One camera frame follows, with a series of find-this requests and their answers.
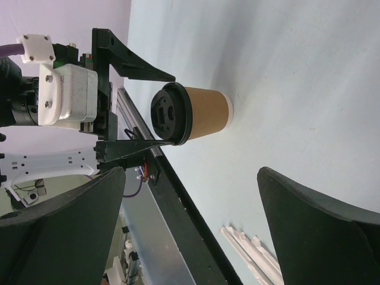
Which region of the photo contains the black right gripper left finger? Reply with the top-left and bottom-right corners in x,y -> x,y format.
1,167 -> 125,284

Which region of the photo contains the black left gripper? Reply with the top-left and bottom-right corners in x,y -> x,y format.
79,28 -> 176,163

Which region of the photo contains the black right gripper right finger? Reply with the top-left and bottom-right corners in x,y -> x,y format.
257,167 -> 379,284

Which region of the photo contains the black plastic cup lid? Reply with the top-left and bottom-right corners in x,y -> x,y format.
150,82 -> 193,145

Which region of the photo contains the brown paper coffee cup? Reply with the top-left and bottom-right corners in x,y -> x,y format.
185,87 -> 233,140

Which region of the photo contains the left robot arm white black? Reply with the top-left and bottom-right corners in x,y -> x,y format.
1,28 -> 175,188

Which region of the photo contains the aluminium frame rail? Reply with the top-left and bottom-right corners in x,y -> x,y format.
117,87 -> 164,157

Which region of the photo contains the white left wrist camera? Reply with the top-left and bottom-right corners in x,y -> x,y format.
17,34 -> 98,129

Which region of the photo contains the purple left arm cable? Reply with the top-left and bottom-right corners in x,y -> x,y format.
0,43 -> 24,57

